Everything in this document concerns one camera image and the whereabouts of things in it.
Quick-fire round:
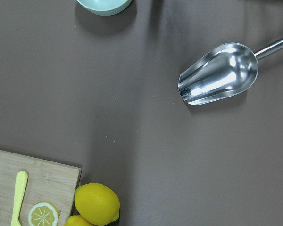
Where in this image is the steel metal scoop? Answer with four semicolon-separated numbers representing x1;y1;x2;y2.
178;38;283;105

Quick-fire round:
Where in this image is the whole yellow lemon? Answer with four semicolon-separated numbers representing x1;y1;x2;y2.
64;215;95;226
74;183;120;226

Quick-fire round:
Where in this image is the mint green bowl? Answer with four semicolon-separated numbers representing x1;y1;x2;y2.
77;0;132;16

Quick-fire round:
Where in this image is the bamboo cutting board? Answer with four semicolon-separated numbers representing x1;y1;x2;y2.
0;150;81;226

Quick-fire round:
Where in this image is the yellow plastic knife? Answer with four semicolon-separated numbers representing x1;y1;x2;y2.
10;171;28;226

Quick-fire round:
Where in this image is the lemon slice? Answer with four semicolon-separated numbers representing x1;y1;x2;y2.
28;202;59;226

